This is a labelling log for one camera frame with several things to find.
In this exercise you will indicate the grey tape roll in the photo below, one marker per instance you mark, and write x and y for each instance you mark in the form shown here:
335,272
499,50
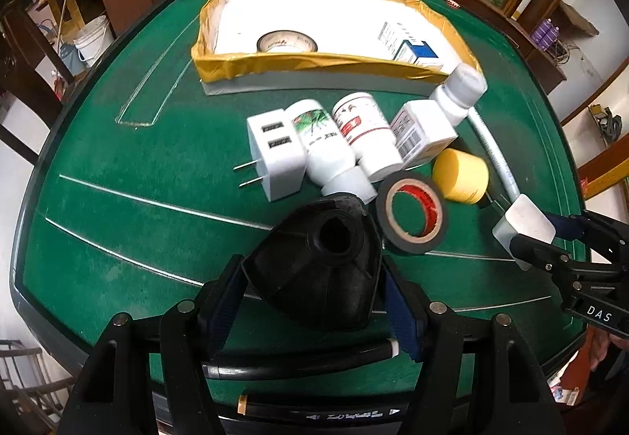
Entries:
299,42

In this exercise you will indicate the cardboard box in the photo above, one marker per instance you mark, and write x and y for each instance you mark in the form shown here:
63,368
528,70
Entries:
580,17

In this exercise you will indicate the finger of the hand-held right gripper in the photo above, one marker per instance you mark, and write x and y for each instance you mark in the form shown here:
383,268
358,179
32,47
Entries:
570,226
535,248

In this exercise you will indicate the white bottle with green label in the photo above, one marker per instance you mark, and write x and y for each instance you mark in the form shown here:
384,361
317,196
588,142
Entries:
327,155

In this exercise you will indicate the black marker with gold band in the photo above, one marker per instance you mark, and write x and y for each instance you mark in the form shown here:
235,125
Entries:
319,418

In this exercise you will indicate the purple bottles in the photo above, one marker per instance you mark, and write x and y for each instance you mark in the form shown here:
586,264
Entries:
545,32

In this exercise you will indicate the person's right hand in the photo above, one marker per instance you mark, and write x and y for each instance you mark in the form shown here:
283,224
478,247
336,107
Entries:
602,351

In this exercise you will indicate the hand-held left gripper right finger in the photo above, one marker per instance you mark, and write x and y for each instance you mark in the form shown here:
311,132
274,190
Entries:
400,312

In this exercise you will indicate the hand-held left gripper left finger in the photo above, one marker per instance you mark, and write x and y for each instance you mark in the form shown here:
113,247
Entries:
226,312

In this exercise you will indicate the dark shoes on shelf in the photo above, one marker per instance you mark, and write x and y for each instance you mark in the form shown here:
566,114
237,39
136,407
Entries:
609,123

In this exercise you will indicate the small white barcode box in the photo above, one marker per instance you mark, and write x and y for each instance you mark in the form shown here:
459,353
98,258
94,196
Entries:
427,125

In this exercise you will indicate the black triangular plastic knob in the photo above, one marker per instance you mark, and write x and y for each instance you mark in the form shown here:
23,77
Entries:
314,282

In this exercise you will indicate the blue and white carton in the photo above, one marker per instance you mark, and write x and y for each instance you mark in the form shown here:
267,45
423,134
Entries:
408,47

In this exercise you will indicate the white usb charger plug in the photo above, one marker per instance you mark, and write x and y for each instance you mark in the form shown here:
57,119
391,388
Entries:
280,155

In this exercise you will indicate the white bottle with red label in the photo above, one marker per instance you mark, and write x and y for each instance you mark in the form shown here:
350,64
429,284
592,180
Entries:
371,140

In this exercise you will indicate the white squeeze tube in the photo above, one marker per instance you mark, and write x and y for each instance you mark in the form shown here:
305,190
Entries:
526,219

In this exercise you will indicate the wooden chair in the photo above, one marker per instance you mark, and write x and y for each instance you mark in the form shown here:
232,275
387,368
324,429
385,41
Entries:
29,386

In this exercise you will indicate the black electrical tape roll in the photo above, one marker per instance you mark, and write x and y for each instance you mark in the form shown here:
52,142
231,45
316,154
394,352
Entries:
437,231

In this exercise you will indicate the white box with yellow tape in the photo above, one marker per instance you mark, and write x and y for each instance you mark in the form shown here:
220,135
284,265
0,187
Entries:
295,67

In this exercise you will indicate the yellow tape roll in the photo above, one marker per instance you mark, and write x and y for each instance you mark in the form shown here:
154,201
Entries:
462,174

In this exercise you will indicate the white plastic bucket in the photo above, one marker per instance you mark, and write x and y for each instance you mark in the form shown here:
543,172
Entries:
94,42

